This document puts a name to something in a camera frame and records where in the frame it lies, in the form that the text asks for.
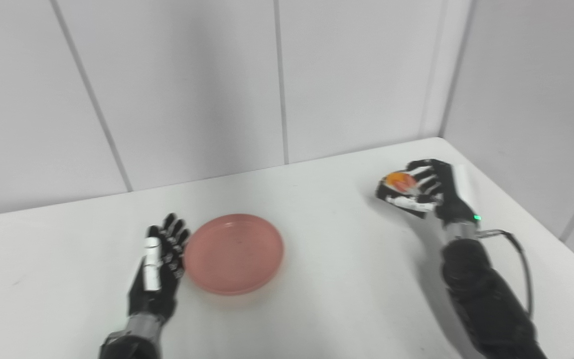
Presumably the chocolate cake slice with fruit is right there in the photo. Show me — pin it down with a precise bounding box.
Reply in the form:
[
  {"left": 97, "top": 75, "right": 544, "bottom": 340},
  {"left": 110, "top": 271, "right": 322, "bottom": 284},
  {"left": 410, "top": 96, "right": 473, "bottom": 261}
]
[{"left": 378, "top": 171, "right": 425, "bottom": 217}]

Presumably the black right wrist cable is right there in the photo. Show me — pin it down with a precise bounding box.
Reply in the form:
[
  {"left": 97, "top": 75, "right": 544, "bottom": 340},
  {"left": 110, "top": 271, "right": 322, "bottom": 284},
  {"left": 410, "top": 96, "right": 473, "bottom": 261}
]
[{"left": 477, "top": 229, "right": 534, "bottom": 320}]

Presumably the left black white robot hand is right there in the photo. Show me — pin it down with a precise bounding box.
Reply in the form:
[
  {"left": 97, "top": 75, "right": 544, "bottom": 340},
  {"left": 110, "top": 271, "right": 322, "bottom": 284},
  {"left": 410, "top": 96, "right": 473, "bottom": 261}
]
[{"left": 128, "top": 213, "right": 191, "bottom": 324}]

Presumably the pink round plate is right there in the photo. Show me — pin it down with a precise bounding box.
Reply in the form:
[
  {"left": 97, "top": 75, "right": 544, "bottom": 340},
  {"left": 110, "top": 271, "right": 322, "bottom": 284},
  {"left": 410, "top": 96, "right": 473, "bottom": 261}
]
[{"left": 184, "top": 214, "right": 285, "bottom": 296}]

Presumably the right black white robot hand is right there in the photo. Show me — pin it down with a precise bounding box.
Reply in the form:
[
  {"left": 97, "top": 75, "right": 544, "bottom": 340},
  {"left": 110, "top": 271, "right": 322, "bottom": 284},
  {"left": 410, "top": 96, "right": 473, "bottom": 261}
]
[{"left": 376, "top": 159, "right": 482, "bottom": 227}]

